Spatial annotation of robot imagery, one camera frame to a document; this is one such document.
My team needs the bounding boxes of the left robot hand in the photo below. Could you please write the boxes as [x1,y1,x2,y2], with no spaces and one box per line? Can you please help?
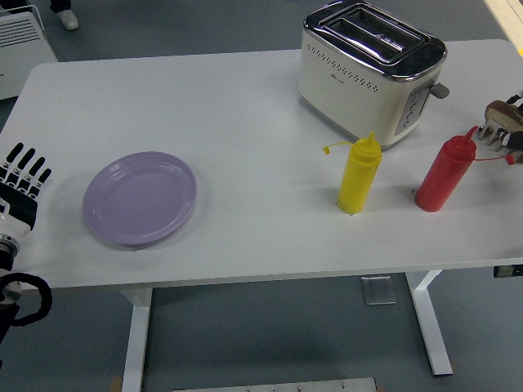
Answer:
[0,142,53,244]

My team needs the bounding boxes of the person's white shoe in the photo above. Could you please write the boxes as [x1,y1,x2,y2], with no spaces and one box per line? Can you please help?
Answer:
[56,10,80,31]

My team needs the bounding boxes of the long metal base plate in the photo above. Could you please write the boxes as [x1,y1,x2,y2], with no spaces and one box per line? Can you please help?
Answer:
[171,377,379,392]

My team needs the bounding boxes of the red squeeze bottle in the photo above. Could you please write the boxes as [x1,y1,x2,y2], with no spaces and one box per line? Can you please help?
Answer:
[414,125,516,212]

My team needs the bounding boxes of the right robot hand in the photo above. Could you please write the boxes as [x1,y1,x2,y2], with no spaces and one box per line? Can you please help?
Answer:
[498,90,523,153]

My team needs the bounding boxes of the white heater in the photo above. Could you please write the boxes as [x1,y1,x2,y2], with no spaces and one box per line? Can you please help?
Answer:
[0,0,59,101]

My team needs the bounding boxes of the cream and chrome toaster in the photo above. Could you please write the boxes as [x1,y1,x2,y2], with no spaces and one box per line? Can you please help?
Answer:
[297,1,450,149]

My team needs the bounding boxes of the bread slice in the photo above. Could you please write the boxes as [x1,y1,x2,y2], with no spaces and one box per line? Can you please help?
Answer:
[485,100,523,134]

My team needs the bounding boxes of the white table leg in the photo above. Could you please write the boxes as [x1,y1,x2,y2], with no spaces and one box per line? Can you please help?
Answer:
[119,287,154,392]
[405,269,454,376]

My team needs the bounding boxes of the small metal floor plate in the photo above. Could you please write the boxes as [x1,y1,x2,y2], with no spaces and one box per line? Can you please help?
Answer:
[360,276,397,305]

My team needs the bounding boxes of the purple plate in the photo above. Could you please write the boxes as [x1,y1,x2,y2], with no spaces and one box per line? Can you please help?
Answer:
[83,151,199,246]

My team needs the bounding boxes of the black table control box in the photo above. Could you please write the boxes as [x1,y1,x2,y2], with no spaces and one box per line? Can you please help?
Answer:
[493,264,523,278]

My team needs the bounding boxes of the yellow squeeze bottle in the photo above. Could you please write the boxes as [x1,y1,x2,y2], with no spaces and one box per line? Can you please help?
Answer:
[322,131,383,214]

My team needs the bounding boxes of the metal toast rack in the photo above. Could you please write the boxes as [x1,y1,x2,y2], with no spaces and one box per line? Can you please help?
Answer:
[477,118,523,164]

